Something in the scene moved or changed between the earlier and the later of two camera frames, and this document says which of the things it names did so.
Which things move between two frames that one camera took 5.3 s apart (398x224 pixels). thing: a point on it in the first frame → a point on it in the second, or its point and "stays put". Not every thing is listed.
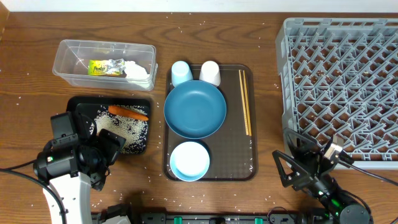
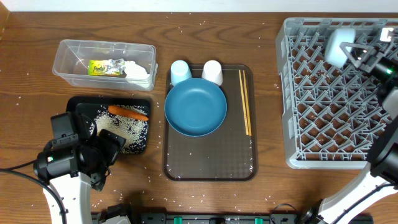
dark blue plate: x=194 y=109 stays put
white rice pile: x=134 y=130 stays put
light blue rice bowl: x=189 y=161 → x=334 y=55
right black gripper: x=299 y=176 → x=370 y=50
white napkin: x=133 y=70 stays put
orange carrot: x=128 y=112 stays put
